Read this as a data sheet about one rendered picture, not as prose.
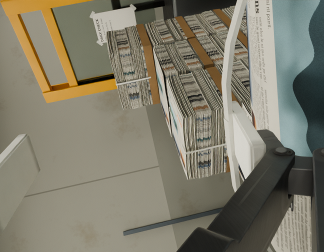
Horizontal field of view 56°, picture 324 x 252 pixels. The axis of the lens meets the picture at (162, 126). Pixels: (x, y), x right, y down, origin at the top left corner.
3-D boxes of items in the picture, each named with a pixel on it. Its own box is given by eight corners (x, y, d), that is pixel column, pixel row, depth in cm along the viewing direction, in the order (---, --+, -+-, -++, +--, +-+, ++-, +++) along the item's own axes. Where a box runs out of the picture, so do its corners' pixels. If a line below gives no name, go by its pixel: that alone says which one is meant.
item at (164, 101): (172, 137, 155) (170, 137, 155) (162, 105, 177) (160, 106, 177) (164, 74, 131) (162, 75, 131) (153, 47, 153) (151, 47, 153)
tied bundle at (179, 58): (215, 128, 157) (172, 138, 156) (199, 97, 180) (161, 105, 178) (215, 63, 133) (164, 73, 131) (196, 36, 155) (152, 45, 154)
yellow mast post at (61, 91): (282, 54, 239) (46, 103, 225) (276, 49, 245) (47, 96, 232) (284, 44, 233) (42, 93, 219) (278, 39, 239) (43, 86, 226)
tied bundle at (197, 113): (237, 171, 136) (187, 182, 134) (215, 128, 158) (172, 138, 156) (242, 105, 111) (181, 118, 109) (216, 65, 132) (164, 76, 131)
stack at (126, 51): (329, 68, 186) (122, 112, 177) (303, 47, 209) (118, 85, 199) (347, 5, 161) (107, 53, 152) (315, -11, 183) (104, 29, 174)
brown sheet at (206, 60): (214, 128, 158) (206, 129, 157) (198, 97, 180) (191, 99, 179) (213, 63, 133) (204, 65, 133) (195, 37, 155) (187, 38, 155)
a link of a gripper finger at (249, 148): (250, 145, 15) (266, 143, 14) (226, 101, 21) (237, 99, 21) (252, 197, 16) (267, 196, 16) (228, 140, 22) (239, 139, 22)
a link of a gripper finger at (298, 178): (276, 175, 13) (348, 168, 13) (249, 130, 18) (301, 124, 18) (276, 204, 14) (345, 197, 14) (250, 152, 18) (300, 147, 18)
